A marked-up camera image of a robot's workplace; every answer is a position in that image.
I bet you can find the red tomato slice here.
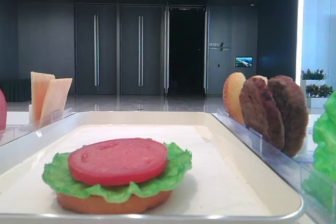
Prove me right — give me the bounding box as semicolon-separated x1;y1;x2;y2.
68;138;167;186
0;90;7;131

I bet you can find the white serving tray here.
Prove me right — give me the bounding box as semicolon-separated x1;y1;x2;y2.
1;111;305;223

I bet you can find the dark brown meat patty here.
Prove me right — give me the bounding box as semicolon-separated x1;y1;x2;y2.
268;75;309;157

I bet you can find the clear acrylic tomato holder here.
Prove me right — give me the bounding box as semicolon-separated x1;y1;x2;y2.
0;127;29;146

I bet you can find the wall mounted screen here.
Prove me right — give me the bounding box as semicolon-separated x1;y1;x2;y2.
235;57;253;68

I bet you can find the orange cheese slice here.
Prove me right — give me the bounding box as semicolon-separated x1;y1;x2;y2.
30;71;55;122

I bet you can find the clear acrylic patty holder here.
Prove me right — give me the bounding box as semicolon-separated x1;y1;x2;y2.
216;109;316;187

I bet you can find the dark double door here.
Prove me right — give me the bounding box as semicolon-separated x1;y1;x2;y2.
120;6;161;95
75;4;117;95

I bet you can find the clear acrylic cheese holder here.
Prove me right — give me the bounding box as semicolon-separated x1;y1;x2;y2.
18;104;75;132

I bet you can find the potted flower planter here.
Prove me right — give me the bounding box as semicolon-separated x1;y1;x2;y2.
301;69;334;109

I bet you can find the pale yellow cheese slice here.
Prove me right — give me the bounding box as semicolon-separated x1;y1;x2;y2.
40;78;72;119

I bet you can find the tan bread slice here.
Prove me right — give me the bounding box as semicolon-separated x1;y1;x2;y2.
57;191;172;215
223;72;246;125
253;75;268;85

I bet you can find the green lettuce leaf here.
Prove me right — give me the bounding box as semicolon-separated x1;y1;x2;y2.
42;142;192;203
301;97;336;209

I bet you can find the clear acrylic lettuce holder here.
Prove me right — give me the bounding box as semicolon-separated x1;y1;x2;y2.
300;165;335;223

